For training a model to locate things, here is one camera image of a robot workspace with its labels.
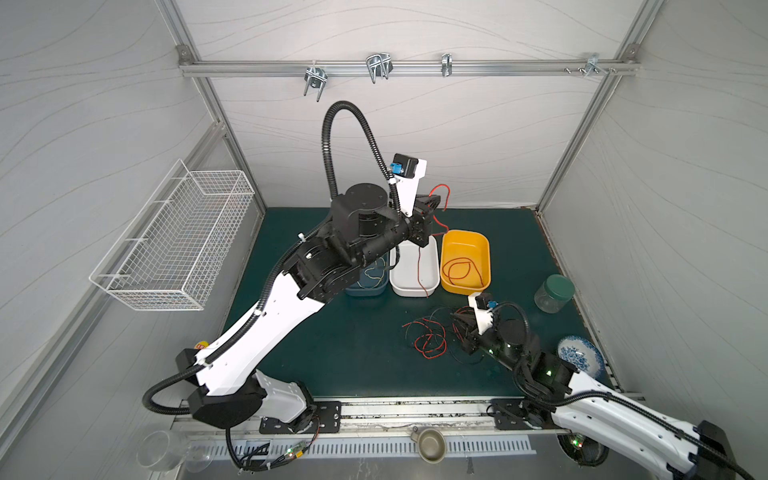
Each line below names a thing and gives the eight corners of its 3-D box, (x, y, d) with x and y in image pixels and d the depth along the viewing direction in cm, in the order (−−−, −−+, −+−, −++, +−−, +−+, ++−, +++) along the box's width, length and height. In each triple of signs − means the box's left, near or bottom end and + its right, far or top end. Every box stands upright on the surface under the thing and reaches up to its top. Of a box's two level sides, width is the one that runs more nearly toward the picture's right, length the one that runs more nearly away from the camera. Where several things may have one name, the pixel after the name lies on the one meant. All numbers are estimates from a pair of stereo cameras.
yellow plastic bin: (437, 291, 98) (439, 282, 94) (442, 235, 114) (444, 225, 109) (487, 299, 97) (492, 290, 92) (485, 241, 112) (489, 231, 108)
